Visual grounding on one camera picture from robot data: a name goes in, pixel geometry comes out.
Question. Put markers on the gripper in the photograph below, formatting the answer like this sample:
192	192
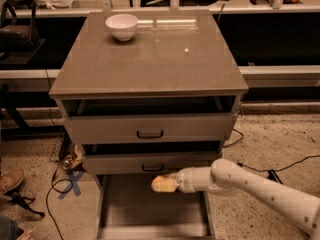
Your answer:
183	180

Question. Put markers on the orange fruit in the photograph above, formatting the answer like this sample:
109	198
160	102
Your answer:
158	179

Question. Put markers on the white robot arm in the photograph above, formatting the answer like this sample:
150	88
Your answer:
225	176

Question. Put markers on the grey middle drawer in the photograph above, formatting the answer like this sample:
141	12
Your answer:
127	158

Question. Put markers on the grey drawer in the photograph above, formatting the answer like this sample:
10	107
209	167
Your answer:
130	210
182	119
127	158

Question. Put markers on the grey bottom drawer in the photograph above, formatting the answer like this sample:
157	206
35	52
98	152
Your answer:
130	210

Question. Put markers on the grey top drawer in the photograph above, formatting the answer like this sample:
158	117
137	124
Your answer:
182	119

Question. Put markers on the grey drawer cabinet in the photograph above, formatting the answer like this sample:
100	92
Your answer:
179	54

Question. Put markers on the blue tape cross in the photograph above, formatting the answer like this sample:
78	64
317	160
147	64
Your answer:
73	179

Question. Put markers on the black metal stand leg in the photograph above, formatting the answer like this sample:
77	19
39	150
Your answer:
273	176

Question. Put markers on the white ceramic bowl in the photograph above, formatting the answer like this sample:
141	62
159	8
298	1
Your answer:
122	26

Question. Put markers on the blue jeans knee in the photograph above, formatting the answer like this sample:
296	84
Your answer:
9	229

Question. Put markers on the dark bag on shelf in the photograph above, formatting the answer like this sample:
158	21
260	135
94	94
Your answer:
18	43

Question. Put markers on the black middle drawer handle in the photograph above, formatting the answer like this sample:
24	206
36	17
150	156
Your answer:
158	168

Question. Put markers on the black drawer handle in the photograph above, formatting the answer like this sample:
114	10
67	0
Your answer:
145	135
158	168

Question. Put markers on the black top drawer handle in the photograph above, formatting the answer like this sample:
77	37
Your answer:
145	135

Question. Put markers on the wire basket on floor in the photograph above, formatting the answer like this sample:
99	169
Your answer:
65	153

